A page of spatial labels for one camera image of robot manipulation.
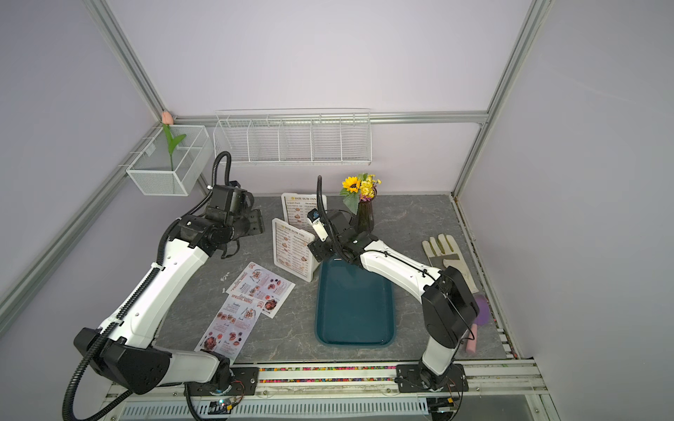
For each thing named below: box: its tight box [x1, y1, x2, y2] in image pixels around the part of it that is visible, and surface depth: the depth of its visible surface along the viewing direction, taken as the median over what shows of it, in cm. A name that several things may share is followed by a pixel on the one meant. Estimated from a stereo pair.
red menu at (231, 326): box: [193, 293, 266, 365], surface depth 86 cm
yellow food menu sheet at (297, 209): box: [285, 196, 318, 229], surface depth 98 cm
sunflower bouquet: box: [339, 172, 383, 215], surface depth 91 cm
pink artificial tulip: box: [161, 111, 187, 172], surface depth 92 cm
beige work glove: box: [422, 233, 480, 294], surface depth 104 cm
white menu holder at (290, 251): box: [272, 217, 320, 283], surface depth 90 cm
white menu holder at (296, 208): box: [280, 192, 328, 229], surface depth 96 cm
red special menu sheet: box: [225, 261, 296, 320], surface depth 94 cm
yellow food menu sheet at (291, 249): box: [275, 222, 313, 279], surface depth 89 cm
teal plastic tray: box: [315, 255, 396, 349], surface depth 87 cm
